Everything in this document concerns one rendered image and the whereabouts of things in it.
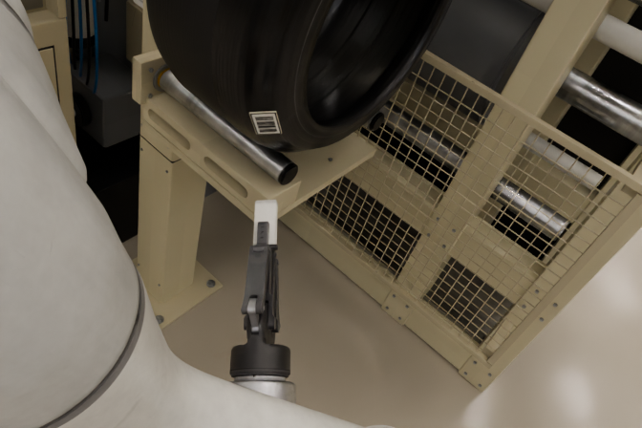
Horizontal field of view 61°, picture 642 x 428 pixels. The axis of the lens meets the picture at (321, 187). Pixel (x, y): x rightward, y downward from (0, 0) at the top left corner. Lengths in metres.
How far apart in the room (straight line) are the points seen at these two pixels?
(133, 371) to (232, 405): 0.14
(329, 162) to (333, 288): 0.88
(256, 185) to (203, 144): 0.14
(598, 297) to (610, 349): 0.25
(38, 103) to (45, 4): 1.12
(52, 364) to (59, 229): 0.05
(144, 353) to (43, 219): 0.11
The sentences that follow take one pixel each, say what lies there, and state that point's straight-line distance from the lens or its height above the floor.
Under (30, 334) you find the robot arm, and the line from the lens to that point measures 0.21.
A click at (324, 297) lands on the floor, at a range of 1.94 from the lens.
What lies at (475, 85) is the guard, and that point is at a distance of 1.24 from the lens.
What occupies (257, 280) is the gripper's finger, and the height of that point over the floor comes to 0.99.
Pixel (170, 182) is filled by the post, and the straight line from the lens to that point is 1.42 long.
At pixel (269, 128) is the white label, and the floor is 1.04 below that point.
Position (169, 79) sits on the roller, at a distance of 1.11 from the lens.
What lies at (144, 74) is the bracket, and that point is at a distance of 1.11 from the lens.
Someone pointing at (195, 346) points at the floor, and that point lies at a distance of 1.77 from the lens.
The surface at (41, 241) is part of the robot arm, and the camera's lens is 0.20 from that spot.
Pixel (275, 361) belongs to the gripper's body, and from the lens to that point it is 0.69.
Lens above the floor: 1.54
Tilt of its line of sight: 42 degrees down
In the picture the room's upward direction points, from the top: 19 degrees clockwise
